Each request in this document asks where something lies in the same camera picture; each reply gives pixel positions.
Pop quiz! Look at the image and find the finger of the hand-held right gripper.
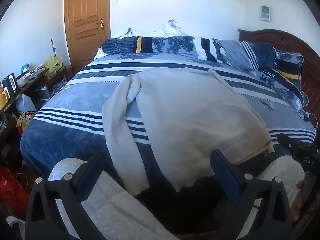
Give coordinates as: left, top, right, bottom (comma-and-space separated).
277, 133, 299, 159

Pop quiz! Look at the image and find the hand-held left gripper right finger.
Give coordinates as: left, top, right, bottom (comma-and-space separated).
209, 149, 293, 240

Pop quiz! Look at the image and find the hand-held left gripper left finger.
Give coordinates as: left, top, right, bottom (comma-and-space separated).
25, 149, 108, 240

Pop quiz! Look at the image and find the cream knit sweater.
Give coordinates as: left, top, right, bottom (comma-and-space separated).
101, 68, 275, 197

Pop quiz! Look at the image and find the person's right hand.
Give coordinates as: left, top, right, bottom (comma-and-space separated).
291, 180, 307, 222

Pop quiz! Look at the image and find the dark pillow with yellow stripe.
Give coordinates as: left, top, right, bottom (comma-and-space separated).
257, 50, 310, 112

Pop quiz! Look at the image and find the red plastic bag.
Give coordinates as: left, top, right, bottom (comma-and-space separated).
0, 167, 31, 217

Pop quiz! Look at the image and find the blue white striped bed blanket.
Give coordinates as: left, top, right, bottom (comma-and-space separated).
20, 52, 317, 180

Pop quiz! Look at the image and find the yellow and red bag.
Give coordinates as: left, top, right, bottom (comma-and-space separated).
16, 112, 36, 131

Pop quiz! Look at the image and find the white shoe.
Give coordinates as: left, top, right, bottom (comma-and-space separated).
5, 216, 26, 234

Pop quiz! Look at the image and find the translucent plastic jug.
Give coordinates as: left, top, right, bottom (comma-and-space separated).
16, 94, 38, 113

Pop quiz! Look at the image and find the blue striped pillow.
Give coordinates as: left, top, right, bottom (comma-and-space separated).
213, 39, 277, 71

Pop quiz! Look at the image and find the dark wooden headboard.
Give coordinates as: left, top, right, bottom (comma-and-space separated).
237, 29, 320, 125

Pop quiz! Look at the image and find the dark wooden desk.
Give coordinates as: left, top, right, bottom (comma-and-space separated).
0, 65, 73, 155

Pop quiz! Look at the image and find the yellow plastic bag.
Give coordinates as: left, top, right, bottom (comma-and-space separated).
44, 55, 63, 78

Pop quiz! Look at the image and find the black and white device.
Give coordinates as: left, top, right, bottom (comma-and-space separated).
1, 73, 18, 98

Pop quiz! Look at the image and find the folded blue patterned quilt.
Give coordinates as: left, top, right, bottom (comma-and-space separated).
101, 35, 225, 63

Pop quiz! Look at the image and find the brown wooden door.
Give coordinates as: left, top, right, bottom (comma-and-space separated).
64, 0, 111, 75

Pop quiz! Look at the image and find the white cable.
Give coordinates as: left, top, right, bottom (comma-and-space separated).
294, 109, 320, 132

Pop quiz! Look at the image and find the white wall thermostat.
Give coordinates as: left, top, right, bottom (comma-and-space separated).
259, 5, 271, 21

